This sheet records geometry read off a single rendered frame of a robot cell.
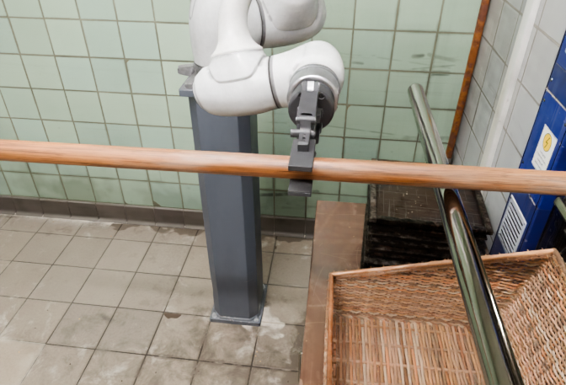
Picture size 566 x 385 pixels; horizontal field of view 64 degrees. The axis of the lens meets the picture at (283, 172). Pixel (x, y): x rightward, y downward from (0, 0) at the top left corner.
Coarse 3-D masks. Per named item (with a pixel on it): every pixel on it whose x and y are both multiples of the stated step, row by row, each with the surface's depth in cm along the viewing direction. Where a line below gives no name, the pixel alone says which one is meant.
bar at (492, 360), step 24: (408, 96) 86; (432, 120) 74; (432, 144) 68; (456, 192) 58; (456, 216) 54; (456, 240) 51; (456, 264) 49; (480, 264) 47; (480, 288) 44; (480, 312) 42; (480, 336) 41; (504, 336) 40; (480, 360) 39; (504, 360) 38; (504, 384) 36
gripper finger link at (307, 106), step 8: (304, 80) 67; (304, 88) 66; (304, 96) 65; (312, 96) 65; (304, 104) 63; (312, 104) 63; (304, 112) 61; (312, 112) 61; (296, 120) 61; (312, 120) 60
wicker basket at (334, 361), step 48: (336, 288) 109; (384, 288) 107; (432, 288) 105; (528, 288) 101; (384, 336) 109; (432, 336) 109; (528, 336) 96; (336, 384) 98; (384, 384) 98; (432, 384) 99; (480, 384) 99; (528, 384) 92
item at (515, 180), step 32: (0, 160) 63; (32, 160) 62; (64, 160) 62; (96, 160) 61; (128, 160) 60; (160, 160) 60; (192, 160) 59; (224, 160) 59; (256, 160) 59; (288, 160) 58; (320, 160) 58; (352, 160) 58; (512, 192) 57; (544, 192) 56
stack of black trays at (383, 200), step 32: (384, 160) 132; (384, 192) 121; (416, 192) 121; (480, 192) 119; (384, 224) 111; (416, 224) 108; (480, 224) 110; (384, 256) 116; (416, 256) 115; (448, 256) 112
